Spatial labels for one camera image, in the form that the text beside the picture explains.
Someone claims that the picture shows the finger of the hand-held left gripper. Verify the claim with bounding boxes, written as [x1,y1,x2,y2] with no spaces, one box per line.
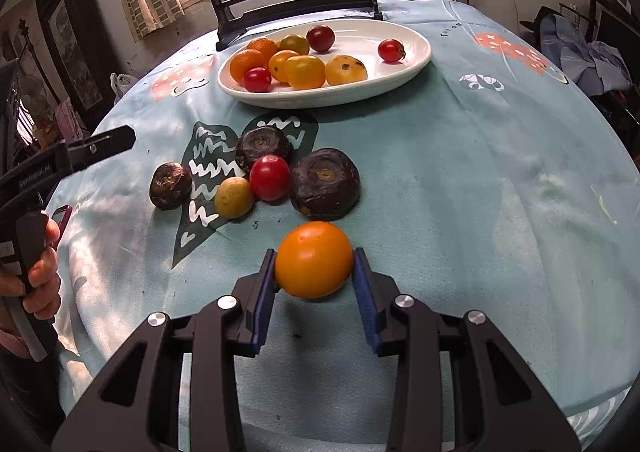
[67,126,137,170]

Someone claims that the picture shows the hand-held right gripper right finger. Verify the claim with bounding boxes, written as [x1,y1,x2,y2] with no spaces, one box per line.
[352,247,583,452]

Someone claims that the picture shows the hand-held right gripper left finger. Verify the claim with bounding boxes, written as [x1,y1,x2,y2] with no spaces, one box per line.
[52,248,278,452]

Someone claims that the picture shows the mandarin orange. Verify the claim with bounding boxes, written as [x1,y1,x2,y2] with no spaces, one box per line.
[229,48,265,84]
[246,37,280,62]

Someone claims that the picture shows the white oval plate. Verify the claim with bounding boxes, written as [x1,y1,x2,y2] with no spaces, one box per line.
[216,18,432,109]

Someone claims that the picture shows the yellow-green tomato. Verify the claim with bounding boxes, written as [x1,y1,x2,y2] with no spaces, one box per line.
[278,34,311,56]

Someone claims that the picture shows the spotted yellow tomato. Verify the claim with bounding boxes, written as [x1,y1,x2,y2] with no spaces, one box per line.
[325,55,368,86]

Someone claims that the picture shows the dark red tomato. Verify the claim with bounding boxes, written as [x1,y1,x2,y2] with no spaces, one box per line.
[306,25,336,53]

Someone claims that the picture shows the person's left hand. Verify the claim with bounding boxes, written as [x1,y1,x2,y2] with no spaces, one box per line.
[27,218,62,327]

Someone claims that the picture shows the smartphone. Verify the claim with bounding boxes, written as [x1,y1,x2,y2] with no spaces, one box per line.
[50,205,73,233]

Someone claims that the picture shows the white plastic bag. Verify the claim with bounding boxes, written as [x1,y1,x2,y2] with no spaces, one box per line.
[110,73,138,106]

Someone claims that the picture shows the dark water chestnut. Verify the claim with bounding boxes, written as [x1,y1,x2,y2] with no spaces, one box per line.
[235,126,292,172]
[149,161,193,210]
[288,148,361,221]

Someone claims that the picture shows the electric fan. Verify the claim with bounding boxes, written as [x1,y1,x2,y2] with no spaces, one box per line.
[15,75,56,113]

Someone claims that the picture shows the black framed painting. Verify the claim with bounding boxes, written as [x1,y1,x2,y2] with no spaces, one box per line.
[35,0,118,123]

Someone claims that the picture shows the small yellow-green fruit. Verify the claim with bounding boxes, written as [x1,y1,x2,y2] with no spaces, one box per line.
[214,176,255,219]

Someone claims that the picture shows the pile of blue clothes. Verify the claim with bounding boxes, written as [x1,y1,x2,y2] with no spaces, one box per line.
[542,12,633,98]

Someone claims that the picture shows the black metal rack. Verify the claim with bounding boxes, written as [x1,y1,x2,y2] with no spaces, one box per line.
[587,0,640,133]

